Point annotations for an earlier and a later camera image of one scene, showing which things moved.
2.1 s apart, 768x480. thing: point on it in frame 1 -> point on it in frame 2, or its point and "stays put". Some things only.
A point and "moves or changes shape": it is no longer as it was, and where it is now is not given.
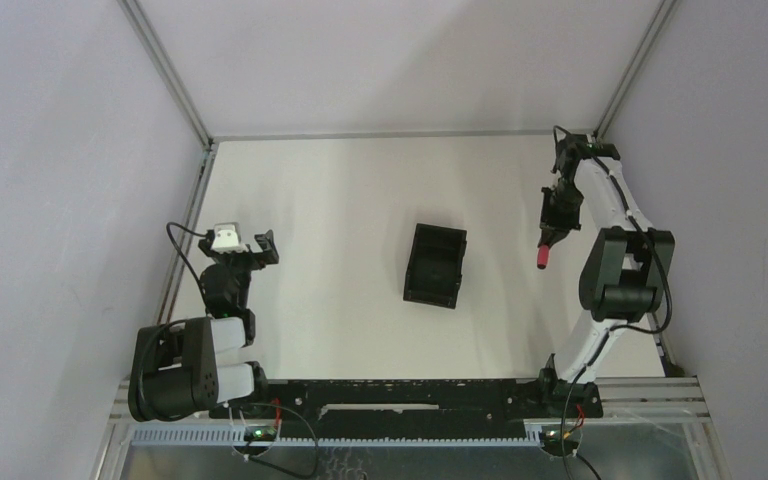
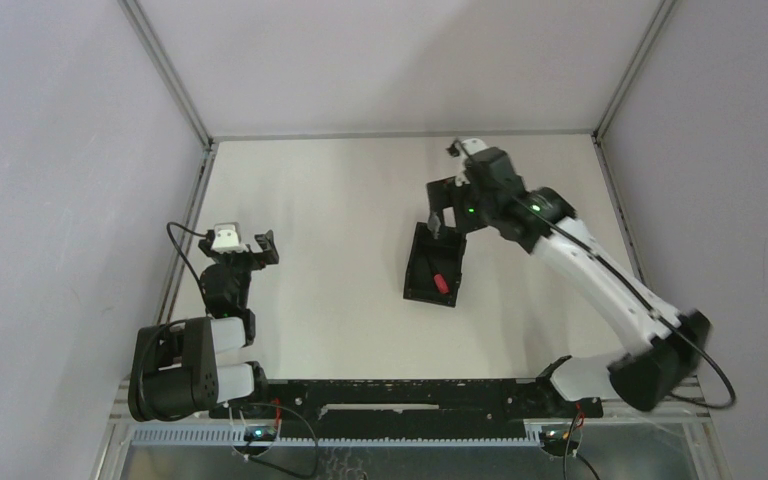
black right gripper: x=556 y=228 -> x=448 y=192
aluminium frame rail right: x=633 y=69 stays put
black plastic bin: x=436 y=266 stays put
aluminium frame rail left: x=180 y=83 stays put
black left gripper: x=251 y=257 stays put
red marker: x=542 y=257 moves or changes shape
